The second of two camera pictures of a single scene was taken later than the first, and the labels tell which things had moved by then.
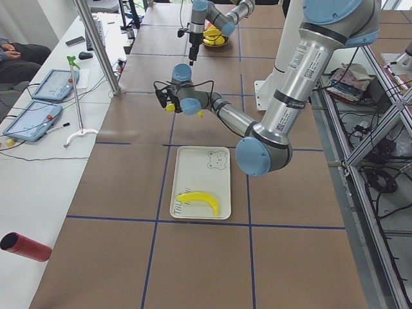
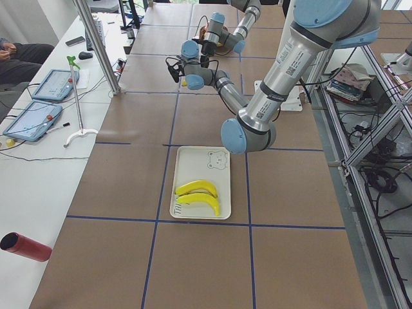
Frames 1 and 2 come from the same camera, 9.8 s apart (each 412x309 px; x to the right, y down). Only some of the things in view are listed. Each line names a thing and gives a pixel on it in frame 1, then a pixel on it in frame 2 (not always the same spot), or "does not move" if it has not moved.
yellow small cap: (9, 142) does not move
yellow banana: (197, 196) does not move
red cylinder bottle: (15, 243) does not move
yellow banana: (170, 108) → (197, 185)
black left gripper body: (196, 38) → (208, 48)
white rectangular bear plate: (204, 169) does not move
